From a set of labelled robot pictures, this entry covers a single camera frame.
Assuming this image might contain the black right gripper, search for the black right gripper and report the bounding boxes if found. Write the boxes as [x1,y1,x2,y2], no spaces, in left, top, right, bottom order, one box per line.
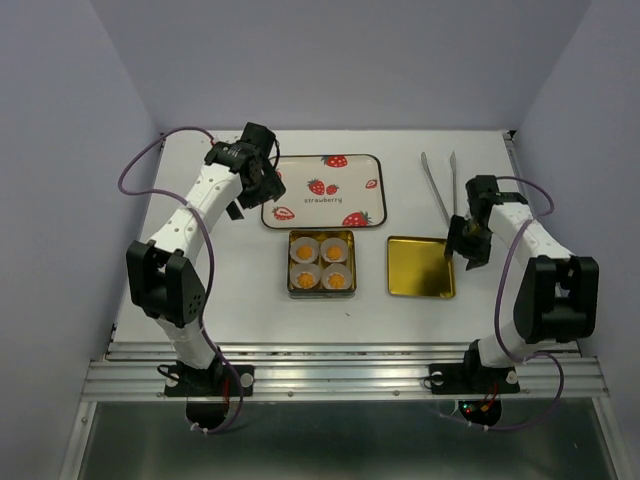
[444,214,493,269]

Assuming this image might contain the gold tin lid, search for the gold tin lid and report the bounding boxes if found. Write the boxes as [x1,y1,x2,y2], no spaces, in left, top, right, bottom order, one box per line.
[387,236,456,299]

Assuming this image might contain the metal tongs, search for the metal tongs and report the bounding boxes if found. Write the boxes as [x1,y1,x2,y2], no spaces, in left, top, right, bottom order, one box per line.
[420,151,459,226]

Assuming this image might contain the orange cookie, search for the orange cookie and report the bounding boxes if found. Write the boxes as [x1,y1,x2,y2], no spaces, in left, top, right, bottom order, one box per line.
[296,244,314,261]
[326,245,343,262]
[296,272,316,289]
[327,273,346,289]

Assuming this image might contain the gold square cookie tin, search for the gold square cookie tin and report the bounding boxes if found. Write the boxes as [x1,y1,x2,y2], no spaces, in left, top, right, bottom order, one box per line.
[286,230,357,299]

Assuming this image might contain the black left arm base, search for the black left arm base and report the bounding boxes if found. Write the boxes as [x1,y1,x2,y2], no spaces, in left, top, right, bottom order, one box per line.
[156,362,255,398]

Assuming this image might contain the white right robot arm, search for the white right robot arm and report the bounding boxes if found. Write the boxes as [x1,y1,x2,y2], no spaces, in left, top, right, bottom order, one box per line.
[444,175,599,390]

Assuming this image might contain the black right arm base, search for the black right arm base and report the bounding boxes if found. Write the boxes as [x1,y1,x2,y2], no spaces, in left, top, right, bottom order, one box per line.
[423,363,520,396]

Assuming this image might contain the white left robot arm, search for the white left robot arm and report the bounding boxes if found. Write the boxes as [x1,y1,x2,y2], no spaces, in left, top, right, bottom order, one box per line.
[126,123,286,394]

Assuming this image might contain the white paper cup back left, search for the white paper cup back left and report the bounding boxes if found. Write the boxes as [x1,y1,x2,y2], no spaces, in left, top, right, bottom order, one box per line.
[289,237,319,264]

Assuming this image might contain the white paper cup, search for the white paper cup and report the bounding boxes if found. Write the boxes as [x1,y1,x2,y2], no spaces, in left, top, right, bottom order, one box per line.
[290,263,322,290]
[320,237,349,263]
[289,237,319,264]
[322,263,353,291]

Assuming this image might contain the strawberry print tray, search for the strawberry print tray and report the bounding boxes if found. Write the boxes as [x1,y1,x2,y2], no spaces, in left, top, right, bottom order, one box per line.
[261,154,387,230]

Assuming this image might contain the white paper cup front left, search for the white paper cup front left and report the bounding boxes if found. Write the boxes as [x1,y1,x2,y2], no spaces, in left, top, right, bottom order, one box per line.
[290,263,322,290]

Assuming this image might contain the white paper cup back right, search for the white paper cup back right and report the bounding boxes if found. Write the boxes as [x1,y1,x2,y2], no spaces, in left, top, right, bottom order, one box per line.
[320,237,349,263]

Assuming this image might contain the white paper cup front right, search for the white paper cup front right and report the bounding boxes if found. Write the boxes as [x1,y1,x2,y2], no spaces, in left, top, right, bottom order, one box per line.
[322,263,353,291]

